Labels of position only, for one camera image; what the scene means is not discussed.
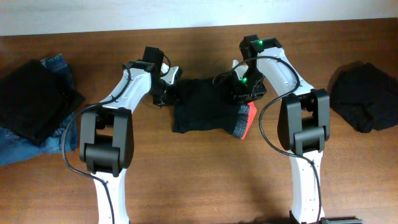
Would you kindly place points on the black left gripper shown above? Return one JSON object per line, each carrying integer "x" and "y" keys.
{"x": 170, "y": 94}

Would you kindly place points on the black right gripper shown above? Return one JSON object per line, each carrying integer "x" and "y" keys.
{"x": 247, "y": 97}

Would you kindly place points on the black pants with red waistband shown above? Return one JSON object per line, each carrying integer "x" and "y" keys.
{"x": 203, "y": 106}

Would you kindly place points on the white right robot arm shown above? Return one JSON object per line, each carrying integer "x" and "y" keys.
{"x": 303, "y": 127}

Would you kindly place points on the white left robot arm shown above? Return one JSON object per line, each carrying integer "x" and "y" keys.
{"x": 107, "y": 138}

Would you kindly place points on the black folded garment right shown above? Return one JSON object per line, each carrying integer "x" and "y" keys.
{"x": 365, "y": 97}

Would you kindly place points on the black folded garment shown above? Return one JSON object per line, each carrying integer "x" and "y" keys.
{"x": 34, "y": 101}
{"x": 365, "y": 97}

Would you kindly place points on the black folded garment left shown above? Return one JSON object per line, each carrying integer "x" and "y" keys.
{"x": 34, "y": 101}

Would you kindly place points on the blue denim jeans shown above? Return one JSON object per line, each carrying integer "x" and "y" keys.
{"x": 17, "y": 149}

